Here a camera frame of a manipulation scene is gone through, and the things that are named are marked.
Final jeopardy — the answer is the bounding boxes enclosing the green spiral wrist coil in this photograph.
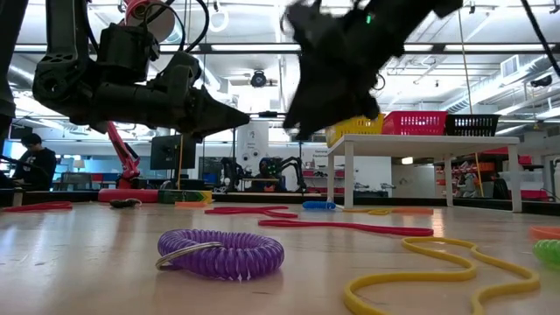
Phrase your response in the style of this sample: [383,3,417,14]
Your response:
[532,239,560,266]

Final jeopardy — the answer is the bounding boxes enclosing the long yellow rubber band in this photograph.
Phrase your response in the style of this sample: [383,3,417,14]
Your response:
[343,235,542,315]

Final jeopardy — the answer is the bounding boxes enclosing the yellow plastic mesh basket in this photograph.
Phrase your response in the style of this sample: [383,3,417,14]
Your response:
[325,114,386,148]

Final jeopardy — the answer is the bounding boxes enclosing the long red rubber band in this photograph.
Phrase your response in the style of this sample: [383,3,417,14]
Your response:
[257,218,435,238]

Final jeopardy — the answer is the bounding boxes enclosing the black spiral wrist coil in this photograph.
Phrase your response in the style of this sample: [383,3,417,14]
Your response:
[108,198,144,209]

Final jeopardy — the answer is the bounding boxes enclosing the purple spiral wrist coil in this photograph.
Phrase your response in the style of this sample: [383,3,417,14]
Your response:
[155,228,286,282]

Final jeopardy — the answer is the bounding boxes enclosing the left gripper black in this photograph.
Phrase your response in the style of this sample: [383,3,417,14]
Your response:
[91,51,251,144]

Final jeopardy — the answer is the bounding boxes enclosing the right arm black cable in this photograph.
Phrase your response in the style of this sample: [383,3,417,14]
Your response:
[519,0,560,79]

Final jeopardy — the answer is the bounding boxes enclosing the red plastic mesh basket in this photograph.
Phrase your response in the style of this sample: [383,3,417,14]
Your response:
[381,110,448,136]

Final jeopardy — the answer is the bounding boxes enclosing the red bin shelf rack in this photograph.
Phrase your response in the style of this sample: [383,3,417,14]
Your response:
[480,146,548,199]

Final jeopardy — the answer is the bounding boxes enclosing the black metal gantry frame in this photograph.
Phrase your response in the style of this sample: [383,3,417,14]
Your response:
[257,110,304,193]

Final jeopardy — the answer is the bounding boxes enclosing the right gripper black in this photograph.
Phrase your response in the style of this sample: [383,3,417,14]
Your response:
[283,0,408,140]

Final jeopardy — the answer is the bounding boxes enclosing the black ceiling fixture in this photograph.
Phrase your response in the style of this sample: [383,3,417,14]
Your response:
[530,73,555,88]

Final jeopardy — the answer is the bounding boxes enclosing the white perforated metal shelf riser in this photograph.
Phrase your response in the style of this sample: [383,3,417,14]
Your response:
[326,134,522,214]

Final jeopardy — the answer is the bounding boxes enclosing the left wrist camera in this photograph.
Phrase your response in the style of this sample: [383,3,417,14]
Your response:
[96,22,161,84]

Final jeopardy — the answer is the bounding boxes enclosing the black aluminium table frame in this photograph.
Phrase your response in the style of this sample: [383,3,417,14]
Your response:
[0,188,560,207]

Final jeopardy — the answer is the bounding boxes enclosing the Crayola crayon box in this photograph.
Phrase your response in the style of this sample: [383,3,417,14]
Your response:
[157,189,214,205]

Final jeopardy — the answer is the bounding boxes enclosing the black ceiling camera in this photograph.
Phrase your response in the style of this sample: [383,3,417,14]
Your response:
[249,69,269,89]

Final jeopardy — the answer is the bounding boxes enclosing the blue spiral wrist coil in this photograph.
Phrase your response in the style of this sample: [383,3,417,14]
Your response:
[301,200,338,211]

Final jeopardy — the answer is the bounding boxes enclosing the black plastic mesh basket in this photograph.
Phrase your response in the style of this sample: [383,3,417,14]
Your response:
[444,114,501,137]

